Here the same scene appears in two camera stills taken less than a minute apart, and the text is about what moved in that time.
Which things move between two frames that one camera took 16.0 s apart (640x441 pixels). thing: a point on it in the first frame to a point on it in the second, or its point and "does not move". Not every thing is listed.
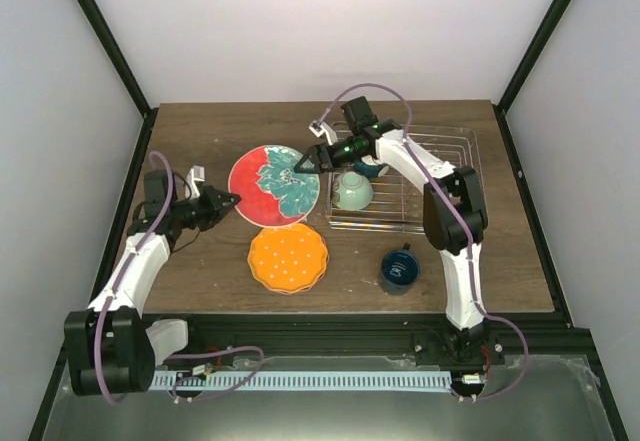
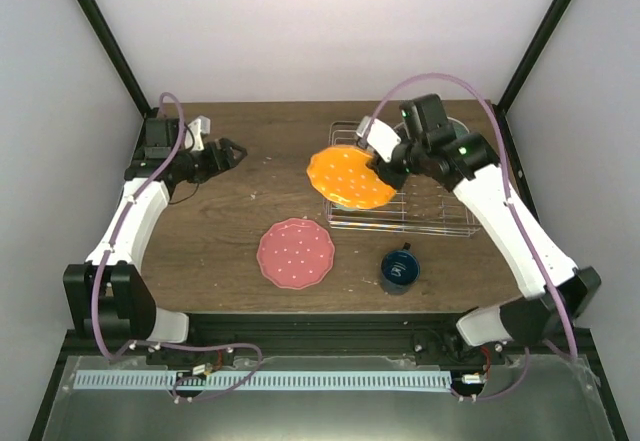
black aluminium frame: x=116 y=328 does not move
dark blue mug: x=399 y=270 does not move
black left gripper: x=214 y=201 to x=226 y=162
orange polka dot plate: x=288 y=259 to x=341 y=175
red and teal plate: x=273 y=193 to x=459 y=129
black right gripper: x=317 y=153 to x=395 y=180
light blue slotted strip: x=308 y=380 does not move
